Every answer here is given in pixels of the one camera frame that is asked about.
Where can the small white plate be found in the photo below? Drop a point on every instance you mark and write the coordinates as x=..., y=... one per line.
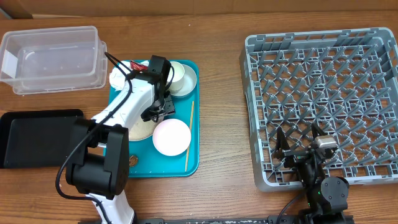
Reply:
x=171, y=137

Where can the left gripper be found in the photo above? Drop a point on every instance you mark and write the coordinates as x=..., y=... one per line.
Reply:
x=169, y=107

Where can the white paper cup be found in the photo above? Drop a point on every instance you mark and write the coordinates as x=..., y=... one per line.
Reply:
x=176, y=76

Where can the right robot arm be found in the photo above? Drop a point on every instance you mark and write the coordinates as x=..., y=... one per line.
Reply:
x=326, y=196

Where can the white napkin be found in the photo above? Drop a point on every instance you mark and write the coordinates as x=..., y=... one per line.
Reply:
x=116, y=78

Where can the large white plate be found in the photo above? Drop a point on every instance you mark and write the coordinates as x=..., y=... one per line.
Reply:
x=142, y=130

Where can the red snack wrapper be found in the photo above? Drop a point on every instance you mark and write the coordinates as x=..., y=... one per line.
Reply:
x=139, y=66

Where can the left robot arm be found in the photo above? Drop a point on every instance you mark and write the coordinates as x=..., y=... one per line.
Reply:
x=98, y=165

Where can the grey dishwasher rack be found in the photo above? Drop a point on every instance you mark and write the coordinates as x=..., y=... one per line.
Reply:
x=345, y=81

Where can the teal serving tray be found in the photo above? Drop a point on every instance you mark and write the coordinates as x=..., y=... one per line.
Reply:
x=151, y=163

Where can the wooden chopstick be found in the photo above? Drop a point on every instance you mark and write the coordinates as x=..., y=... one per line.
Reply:
x=190, y=128

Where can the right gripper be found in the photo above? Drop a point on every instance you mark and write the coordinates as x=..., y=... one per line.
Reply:
x=295, y=155

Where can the clear plastic bin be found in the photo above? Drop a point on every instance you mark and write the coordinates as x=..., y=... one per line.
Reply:
x=53, y=60

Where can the grey bowl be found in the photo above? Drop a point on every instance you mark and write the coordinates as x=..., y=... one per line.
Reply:
x=190, y=82

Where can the black plastic tray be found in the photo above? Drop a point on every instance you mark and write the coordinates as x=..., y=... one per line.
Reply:
x=32, y=139

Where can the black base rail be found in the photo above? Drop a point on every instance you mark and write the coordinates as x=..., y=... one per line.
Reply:
x=217, y=221

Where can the brown food piece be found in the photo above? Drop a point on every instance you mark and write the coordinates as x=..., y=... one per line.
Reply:
x=133, y=160

